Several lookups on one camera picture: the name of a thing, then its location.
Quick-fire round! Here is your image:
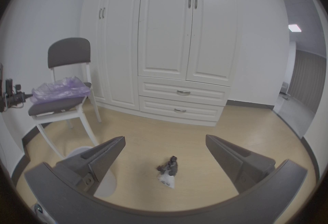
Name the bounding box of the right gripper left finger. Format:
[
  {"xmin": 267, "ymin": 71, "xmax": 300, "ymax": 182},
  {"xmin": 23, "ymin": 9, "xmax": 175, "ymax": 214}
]
[{"xmin": 55, "ymin": 136, "xmax": 126, "ymax": 196}]

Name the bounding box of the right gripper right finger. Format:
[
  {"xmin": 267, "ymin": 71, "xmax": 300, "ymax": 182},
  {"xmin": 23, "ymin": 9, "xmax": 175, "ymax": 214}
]
[{"xmin": 206, "ymin": 134, "xmax": 276, "ymax": 194}]

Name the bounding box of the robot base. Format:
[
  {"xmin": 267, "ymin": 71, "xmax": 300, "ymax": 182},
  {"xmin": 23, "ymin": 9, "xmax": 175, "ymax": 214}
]
[{"xmin": 31, "ymin": 202, "xmax": 58, "ymax": 224}]

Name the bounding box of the white trash bin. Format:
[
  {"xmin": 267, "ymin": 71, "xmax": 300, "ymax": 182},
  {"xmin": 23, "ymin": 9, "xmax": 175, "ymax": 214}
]
[{"xmin": 64, "ymin": 146, "xmax": 118, "ymax": 198}]

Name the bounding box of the crumpled black plastic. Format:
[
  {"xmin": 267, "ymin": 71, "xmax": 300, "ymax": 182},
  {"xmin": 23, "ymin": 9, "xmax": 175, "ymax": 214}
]
[{"xmin": 156, "ymin": 155, "xmax": 179, "ymax": 176}]

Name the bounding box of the purple plastic bag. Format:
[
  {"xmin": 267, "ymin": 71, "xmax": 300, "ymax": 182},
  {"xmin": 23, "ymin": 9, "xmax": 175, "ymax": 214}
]
[{"xmin": 30, "ymin": 76, "xmax": 91, "ymax": 105}]

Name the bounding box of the clear printed wrapper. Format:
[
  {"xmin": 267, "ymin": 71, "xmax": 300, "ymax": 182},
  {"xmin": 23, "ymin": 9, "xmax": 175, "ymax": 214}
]
[{"xmin": 157, "ymin": 170, "xmax": 176, "ymax": 189}]

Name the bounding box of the white chair with grey seat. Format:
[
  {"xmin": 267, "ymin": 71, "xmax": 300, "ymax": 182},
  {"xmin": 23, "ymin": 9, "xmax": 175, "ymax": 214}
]
[{"xmin": 28, "ymin": 37, "xmax": 102, "ymax": 161}]

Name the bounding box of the white wardrobe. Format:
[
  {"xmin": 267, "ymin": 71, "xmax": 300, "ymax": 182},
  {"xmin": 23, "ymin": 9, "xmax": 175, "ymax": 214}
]
[{"xmin": 79, "ymin": 0, "xmax": 240, "ymax": 127}]

